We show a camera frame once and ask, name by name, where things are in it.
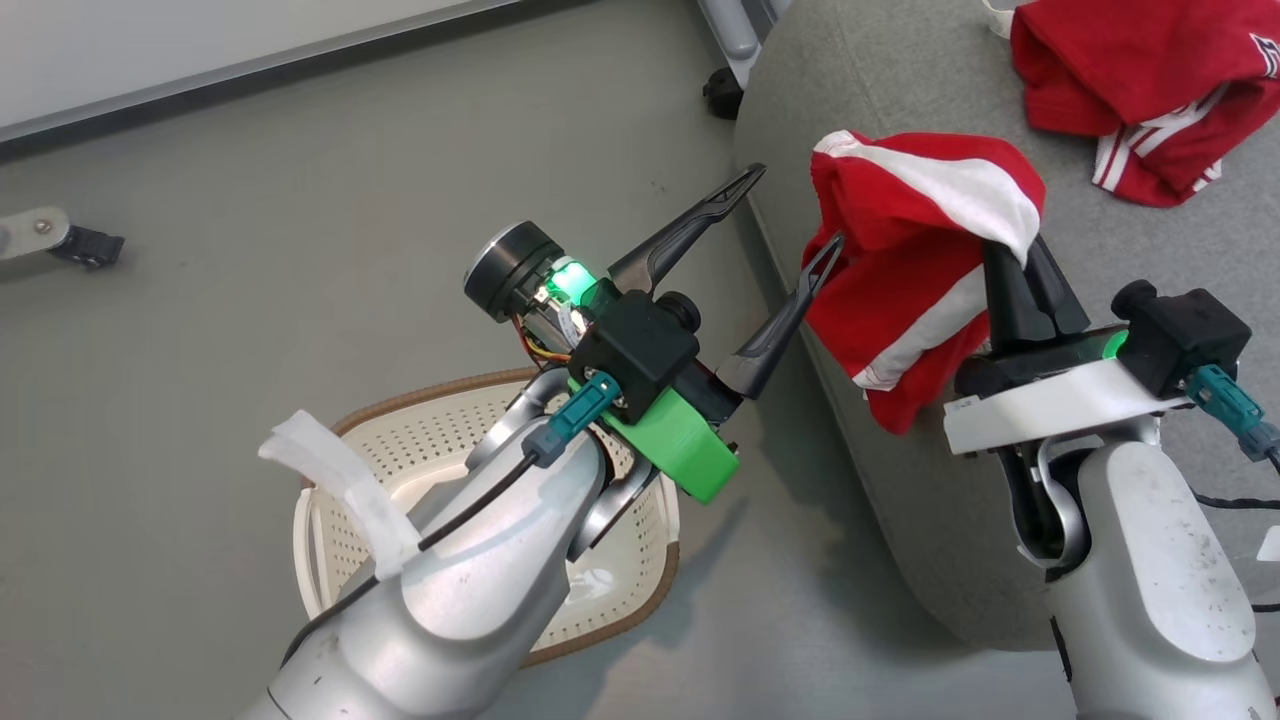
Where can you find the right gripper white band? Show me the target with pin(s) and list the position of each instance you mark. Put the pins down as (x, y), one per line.
(1050, 405)

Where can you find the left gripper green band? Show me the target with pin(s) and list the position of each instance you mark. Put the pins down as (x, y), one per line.
(680, 450)

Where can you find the red garment wide white stripe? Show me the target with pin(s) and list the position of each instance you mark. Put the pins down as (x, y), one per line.
(900, 270)

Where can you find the red jersey with logo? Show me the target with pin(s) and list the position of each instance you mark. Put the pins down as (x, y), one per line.
(1120, 60)

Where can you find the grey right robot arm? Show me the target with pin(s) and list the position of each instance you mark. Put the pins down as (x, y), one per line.
(1150, 590)

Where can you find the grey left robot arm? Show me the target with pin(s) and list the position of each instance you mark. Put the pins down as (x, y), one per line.
(470, 600)

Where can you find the white perforated laundry basket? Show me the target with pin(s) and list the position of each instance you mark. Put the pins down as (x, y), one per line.
(620, 590)

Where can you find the grey chair leg black caster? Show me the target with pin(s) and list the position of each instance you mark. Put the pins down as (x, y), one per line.
(40, 235)
(735, 35)

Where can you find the grey fabric sofa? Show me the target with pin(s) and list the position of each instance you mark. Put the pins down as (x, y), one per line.
(900, 80)

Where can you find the white cloth piece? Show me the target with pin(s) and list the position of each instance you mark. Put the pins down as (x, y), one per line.
(1000, 15)

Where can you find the white tape strip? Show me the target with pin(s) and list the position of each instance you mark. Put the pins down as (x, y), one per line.
(350, 480)

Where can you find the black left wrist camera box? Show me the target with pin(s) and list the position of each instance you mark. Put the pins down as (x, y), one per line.
(635, 345)

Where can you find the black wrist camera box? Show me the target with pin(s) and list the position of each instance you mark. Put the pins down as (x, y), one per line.
(1190, 335)
(635, 345)

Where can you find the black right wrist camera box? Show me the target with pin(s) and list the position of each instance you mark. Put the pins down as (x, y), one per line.
(1190, 335)

